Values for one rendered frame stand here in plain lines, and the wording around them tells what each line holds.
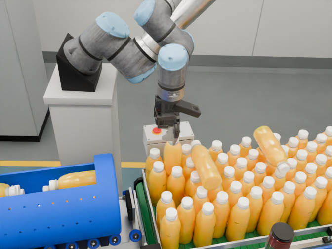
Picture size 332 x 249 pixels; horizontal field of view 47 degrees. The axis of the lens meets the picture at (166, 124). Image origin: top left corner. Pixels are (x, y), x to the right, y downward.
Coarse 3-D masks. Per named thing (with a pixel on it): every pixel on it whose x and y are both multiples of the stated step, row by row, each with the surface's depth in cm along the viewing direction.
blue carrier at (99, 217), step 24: (48, 168) 139; (72, 168) 141; (96, 168) 124; (48, 192) 118; (72, 192) 119; (96, 192) 120; (0, 216) 114; (24, 216) 115; (48, 216) 117; (72, 216) 118; (96, 216) 120; (120, 216) 122; (0, 240) 116; (24, 240) 118; (48, 240) 121; (72, 240) 125
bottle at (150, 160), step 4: (148, 156) 152; (160, 156) 151; (148, 160) 150; (152, 160) 149; (156, 160) 149; (160, 160) 150; (148, 164) 150; (152, 164) 149; (148, 168) 151; (152, 168) 150; (148, 172) 152; (148, 176) 154; (148, 180) 155; (148, 184) 157; (148, 188) 159
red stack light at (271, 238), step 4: (268, 236) 108; (272, 236) 105; (268, 240) 108; (272, 240) 105; (276, 240) 104; (292, 240) 104; (272, 244) 106; (276, 244) 105; (280, 244) 104; (284, 244) 104; (288, 244) 104; (276, 248) 106; (280, 248) 105; (284, 248) 105; (288, 248) 106
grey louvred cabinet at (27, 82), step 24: (0, 0) 231; (24, 0) 267; (0, 24) 241; (24, 24) 268; (0, 48) 252; (24, 48) 269; (0, 72) 264; (24, 72) 270; (0, 96) 277; (24, 96) 277; (0, 120) 291; (24, 120) 292
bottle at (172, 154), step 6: (168, 144) 142; (180, 144) 143; (168, 150) 142; (174, 150) 141; (180, 150) 143; (168, 156) 143; (174, 156) 142; (180, 156) 144; (168, 162) 145; (174, 162) 144; (180, 162) 147; (168, 168) 147; (168, 174) 149
